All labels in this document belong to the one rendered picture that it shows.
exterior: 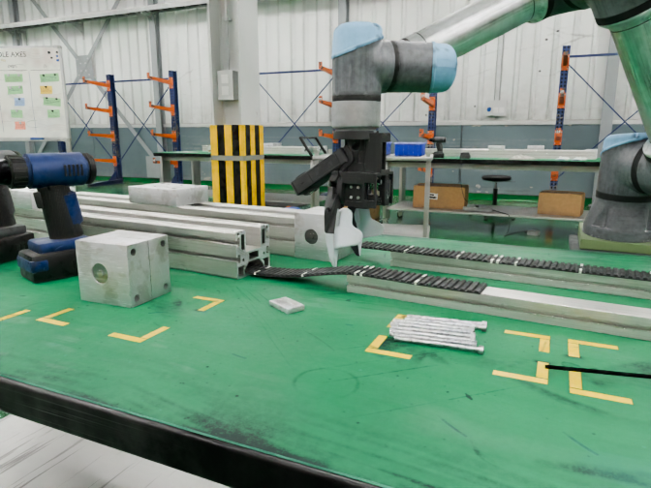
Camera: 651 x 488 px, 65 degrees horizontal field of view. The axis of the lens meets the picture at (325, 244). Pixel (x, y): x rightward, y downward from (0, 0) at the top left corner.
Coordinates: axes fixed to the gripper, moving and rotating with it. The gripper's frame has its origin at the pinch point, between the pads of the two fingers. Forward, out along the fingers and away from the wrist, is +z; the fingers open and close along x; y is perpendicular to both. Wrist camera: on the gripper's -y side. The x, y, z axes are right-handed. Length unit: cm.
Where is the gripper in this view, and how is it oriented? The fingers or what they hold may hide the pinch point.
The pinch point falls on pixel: (343, 254)
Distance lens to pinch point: 84.6
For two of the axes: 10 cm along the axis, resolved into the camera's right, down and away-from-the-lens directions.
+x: 4.8, -1.9, 8.6
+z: 0.0, 9.8, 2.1
